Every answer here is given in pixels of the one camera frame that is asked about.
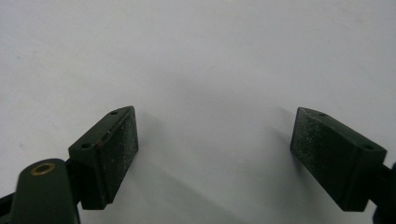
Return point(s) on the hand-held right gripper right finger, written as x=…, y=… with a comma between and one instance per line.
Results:
x=333, y=155

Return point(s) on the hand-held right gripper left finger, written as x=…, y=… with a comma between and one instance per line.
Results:
x=107, y=155

